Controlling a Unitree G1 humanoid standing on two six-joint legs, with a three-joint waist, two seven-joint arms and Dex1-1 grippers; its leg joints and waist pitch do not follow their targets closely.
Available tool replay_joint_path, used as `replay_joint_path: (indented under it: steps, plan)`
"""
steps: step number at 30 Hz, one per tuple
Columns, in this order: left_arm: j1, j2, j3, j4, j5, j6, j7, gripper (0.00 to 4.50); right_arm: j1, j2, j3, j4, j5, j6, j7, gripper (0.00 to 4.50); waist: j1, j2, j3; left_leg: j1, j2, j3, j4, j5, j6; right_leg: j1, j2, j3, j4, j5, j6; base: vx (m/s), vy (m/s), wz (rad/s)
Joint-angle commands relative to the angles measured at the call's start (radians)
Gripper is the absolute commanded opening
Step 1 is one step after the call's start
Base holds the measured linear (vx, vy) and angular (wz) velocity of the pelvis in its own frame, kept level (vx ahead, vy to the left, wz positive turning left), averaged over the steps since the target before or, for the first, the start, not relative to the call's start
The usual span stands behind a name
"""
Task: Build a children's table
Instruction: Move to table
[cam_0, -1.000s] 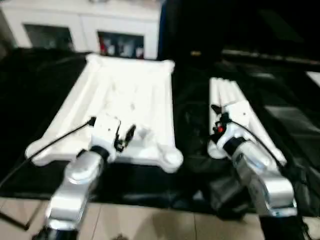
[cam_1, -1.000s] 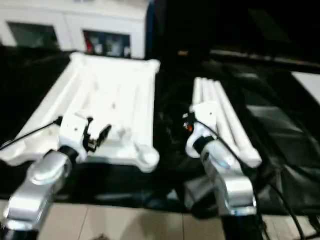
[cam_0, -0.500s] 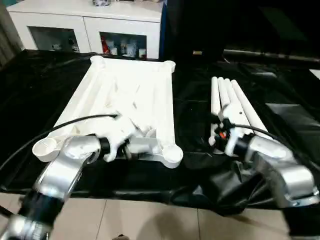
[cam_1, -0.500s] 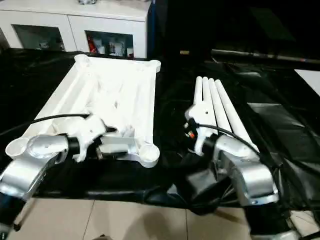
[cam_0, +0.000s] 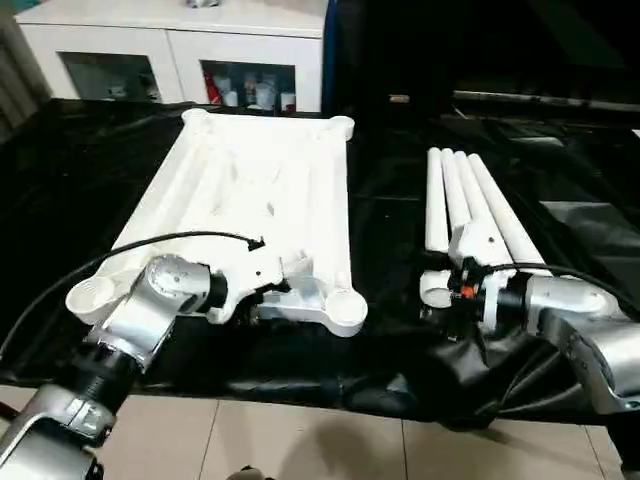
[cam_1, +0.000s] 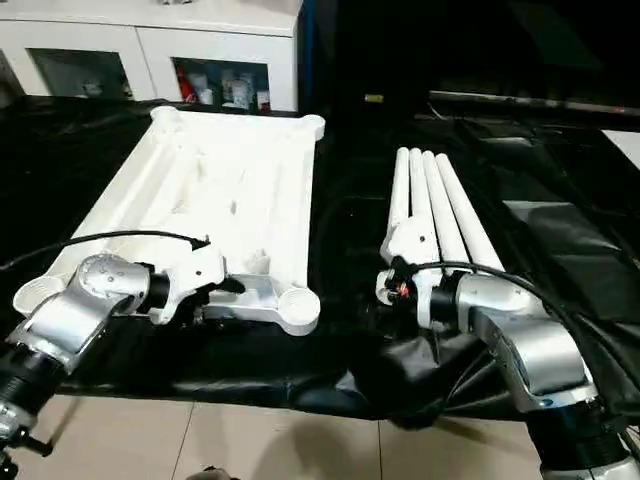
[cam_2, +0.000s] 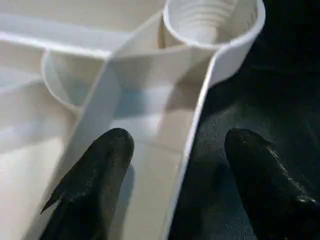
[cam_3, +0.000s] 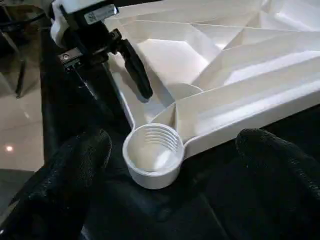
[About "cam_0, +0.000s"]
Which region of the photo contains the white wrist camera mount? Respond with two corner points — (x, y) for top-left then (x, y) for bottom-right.
(447, 219), (516, 336)
(208, 239), (314, 325)

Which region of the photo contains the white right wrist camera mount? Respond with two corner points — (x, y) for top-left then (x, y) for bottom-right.
(447, 219), (516, 336)

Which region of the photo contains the long dark metal rod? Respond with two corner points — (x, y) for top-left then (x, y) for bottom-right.
(452, 89), (640, 115)

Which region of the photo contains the white cabinet with glass doors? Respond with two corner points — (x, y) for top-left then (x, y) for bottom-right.
(14, 0), (326, 114)

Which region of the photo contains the white plastic table top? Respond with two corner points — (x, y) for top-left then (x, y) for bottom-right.
(65, 107), (369, 339)

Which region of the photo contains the black plastic mat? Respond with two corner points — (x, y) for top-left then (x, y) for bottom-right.
(0, 97), (640, 431)

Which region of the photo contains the black left wrist camera cable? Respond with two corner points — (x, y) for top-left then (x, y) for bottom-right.
(0, 229), (267, 354)

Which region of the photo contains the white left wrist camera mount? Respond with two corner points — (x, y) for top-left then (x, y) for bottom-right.
(208, 239), (314, 325)

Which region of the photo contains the white plastic table leg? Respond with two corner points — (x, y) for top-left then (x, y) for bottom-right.
(439, 149), (474, 236)
(453, 151), (516, 266)
(418, 148), (454, 307)
(467, 153), (554, 279)

